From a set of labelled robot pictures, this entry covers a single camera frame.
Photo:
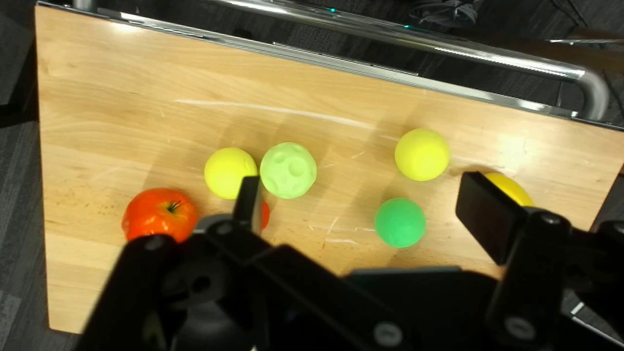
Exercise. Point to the green smooth ball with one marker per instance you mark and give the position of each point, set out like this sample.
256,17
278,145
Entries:
401,223

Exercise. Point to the yellow banana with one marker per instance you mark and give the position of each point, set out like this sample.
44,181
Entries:
510,188

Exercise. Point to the metal cart handle rail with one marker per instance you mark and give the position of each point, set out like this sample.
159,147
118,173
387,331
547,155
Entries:
307,34

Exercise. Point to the small red strawberry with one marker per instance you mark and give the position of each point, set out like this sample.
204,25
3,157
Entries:
266,214

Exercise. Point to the red orange apple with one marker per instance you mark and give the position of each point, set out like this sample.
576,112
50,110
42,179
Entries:
161,212

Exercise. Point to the yellow ball far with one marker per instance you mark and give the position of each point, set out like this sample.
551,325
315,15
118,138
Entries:
422,155

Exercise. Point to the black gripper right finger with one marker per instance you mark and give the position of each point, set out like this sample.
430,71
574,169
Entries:
498,223

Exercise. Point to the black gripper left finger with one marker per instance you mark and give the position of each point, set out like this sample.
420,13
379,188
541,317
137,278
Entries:
249,204

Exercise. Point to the yellow ball near apple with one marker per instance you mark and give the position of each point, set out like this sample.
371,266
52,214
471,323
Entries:
225,173

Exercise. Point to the light green dimpled ball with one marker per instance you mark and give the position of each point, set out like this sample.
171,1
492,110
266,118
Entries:
288,171

